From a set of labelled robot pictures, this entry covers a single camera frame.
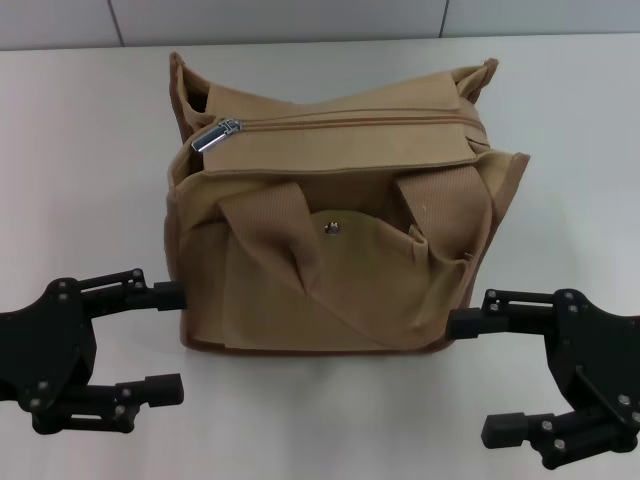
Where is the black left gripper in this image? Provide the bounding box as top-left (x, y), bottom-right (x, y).
top-left (0, 268), bottom-right (190, 435)

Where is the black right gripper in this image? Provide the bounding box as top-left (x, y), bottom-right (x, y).
top-left (448, 287), bottom-right (640, 472)

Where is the khaki canvas food bag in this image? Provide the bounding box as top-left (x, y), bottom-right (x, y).
top-left (167, 49), bottom-right (529, 362)

